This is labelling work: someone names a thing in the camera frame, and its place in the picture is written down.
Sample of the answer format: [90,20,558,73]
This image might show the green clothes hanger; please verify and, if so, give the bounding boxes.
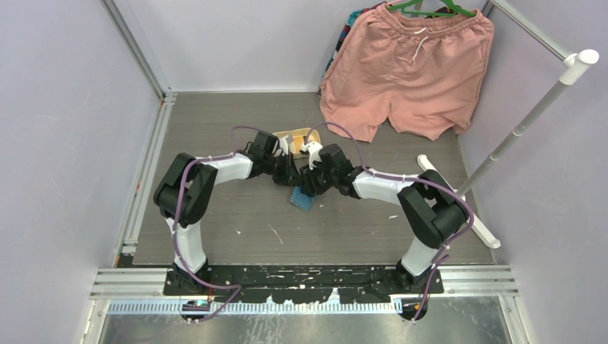
[386,0,476,18]

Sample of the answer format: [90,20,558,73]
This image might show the blue card holder wallet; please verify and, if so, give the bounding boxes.
[290,186,315,211]

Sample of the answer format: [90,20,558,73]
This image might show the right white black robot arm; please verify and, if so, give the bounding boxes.
[300,142,472,295]

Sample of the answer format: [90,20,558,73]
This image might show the orange card in tray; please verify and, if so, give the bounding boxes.
[292,135,308,159]

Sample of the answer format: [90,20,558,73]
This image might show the beige oval tray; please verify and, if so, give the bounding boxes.
[273,128,323,161]

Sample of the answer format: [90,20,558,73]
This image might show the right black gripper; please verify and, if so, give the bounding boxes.
[299,158,338,200]

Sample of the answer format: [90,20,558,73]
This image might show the grey white clothes rack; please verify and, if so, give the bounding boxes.
[417,49,600,249]

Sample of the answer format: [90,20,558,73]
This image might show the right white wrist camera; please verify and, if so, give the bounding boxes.
[300,141,323,171]

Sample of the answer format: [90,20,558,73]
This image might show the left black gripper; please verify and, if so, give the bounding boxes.
[265,153,302,189]

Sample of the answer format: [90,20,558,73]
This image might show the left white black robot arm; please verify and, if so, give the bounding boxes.
[153,131,299,296]

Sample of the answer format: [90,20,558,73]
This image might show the colourful patterned garment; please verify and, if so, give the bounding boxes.
[321,1,386,80]

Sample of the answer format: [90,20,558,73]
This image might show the aluminium frame rail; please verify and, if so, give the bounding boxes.
[90,89,176,300]

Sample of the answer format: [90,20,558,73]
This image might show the pink shorts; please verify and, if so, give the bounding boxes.
[319,4,495,142]

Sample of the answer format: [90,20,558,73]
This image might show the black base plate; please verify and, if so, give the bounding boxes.
[163,264,445,305]

